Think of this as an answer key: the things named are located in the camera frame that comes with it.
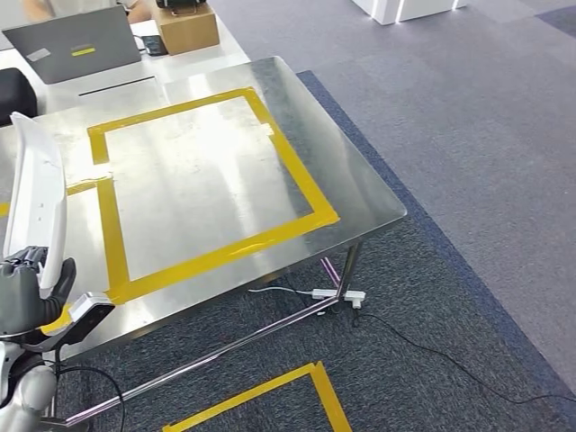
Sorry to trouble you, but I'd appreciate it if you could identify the black controller cable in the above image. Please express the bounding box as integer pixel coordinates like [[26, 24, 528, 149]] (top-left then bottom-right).
[[350, 309, 576, 407]]

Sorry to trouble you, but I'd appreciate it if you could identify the grey laptop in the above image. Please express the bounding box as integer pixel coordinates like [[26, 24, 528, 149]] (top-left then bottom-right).
[[2, 4, 143, 86]]

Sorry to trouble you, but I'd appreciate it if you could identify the steel workbench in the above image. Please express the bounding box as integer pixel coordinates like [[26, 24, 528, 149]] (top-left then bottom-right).
[[0, 55, 408, 432]]

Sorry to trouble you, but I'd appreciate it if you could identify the white power strip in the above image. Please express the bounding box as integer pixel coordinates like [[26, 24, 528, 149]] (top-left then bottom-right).
[[311, 287, 366, 310]]

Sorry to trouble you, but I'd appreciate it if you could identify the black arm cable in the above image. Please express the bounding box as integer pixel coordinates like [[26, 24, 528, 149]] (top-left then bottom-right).
[[54, 364, 125, 432]]

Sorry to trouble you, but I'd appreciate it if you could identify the person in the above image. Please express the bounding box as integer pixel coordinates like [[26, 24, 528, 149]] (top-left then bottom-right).
[[21, 0, 152, 26]]

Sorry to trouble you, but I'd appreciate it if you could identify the black device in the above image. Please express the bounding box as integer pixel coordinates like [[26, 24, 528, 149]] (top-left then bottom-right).
[[155, 0, 208, 17]]

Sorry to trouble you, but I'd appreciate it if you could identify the cardboard box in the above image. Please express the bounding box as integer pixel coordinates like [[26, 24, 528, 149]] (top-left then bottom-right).
[[150, 1, 221, 57]]

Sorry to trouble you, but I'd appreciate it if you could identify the black chair back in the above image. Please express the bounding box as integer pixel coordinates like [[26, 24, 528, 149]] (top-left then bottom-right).
[[0, 67, 39, 128]]

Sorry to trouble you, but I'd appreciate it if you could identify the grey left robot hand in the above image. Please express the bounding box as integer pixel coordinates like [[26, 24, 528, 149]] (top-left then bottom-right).
[[0, 245, 78, 338]]

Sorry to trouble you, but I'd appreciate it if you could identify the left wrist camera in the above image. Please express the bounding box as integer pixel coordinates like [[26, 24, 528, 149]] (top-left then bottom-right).
[[67, 292, 116, 335]]

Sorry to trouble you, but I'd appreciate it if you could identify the white power cable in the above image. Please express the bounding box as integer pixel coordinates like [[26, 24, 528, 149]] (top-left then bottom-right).
[[248, 285, 315, 298]]

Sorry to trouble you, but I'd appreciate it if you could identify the white plinth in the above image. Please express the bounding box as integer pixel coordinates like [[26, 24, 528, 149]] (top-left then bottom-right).
[[350, 0, 469, 27]]

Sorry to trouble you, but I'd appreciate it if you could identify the white curved plastic part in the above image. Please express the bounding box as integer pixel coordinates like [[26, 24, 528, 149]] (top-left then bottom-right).
[[2, 111, 69, 300]]

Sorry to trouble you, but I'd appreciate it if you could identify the dark phone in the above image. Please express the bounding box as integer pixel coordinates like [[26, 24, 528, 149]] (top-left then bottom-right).
[[140, 34, 168, 59]]

